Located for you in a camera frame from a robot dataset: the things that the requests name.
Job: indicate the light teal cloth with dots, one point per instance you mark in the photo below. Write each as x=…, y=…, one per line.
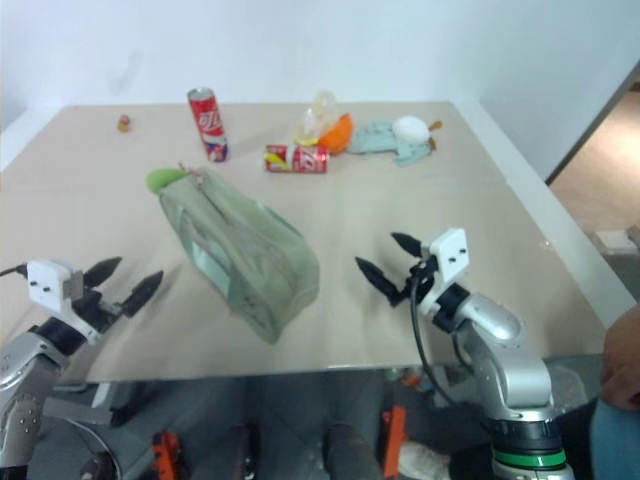
x=375, y=137

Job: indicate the small brown toy figure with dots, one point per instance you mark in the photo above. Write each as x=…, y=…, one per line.
x=124, y=123

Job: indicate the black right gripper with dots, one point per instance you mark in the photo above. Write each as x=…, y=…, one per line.
x=424, y=275

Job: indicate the short red soda can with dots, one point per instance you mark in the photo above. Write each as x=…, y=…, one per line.
x=297, y=159

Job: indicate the white plush toy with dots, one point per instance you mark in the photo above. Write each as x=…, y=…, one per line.
x=411, y=130

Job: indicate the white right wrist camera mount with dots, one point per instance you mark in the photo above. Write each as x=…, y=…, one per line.
x=452, y=252

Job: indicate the orange plastic bowl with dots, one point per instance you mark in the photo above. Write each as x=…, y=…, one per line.
x=337, y=134

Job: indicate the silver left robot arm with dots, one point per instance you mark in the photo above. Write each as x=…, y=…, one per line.
x=22, y=360

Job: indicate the clear plastic bottle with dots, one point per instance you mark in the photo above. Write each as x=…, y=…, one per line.
x=320, y=117

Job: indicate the tall red cola can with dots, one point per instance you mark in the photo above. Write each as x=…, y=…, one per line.
x=210, y=125

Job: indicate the orange and black tool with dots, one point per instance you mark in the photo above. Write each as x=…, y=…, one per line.
x=167, y=452
x=395, y=435

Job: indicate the green mesh bag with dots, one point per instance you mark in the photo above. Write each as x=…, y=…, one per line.
x=240, y=250

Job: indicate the white box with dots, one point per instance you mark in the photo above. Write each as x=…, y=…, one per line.
x=616, y=240

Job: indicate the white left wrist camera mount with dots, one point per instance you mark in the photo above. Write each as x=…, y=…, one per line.
x=45, y=281

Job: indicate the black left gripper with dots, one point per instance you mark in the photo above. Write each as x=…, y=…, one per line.
x=97, y=310

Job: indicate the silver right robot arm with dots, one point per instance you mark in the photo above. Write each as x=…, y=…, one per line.
x=520, y=370

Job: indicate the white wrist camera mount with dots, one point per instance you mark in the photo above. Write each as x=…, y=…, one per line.
x=452, y=252
x=45, y=281

